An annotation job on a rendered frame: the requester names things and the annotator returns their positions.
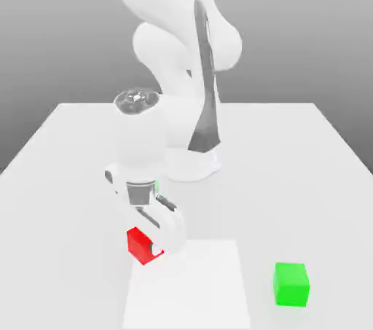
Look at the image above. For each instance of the small red cube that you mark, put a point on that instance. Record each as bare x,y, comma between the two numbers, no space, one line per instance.
138,245

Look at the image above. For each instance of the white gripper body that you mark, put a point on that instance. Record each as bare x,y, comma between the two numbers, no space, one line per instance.
172,228

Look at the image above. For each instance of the small green cube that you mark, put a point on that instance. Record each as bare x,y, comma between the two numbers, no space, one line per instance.
291,284

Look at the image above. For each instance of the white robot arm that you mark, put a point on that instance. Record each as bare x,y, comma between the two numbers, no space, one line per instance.
174,44

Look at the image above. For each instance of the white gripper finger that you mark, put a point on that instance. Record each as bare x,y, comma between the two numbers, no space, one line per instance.
156,249

